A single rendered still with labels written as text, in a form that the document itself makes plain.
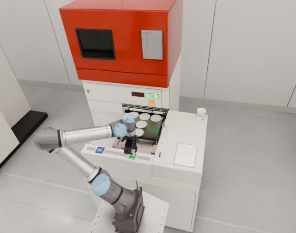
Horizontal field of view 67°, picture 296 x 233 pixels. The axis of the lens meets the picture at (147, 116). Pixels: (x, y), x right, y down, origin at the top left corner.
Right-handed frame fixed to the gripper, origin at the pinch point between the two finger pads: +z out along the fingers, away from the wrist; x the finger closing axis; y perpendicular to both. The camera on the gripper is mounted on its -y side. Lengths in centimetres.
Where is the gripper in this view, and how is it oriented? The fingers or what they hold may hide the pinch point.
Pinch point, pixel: (132, 155)
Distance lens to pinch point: 165.3
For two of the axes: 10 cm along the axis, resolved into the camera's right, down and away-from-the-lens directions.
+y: 2.6, -6.3, 7.3
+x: -9.6, -1.3, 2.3
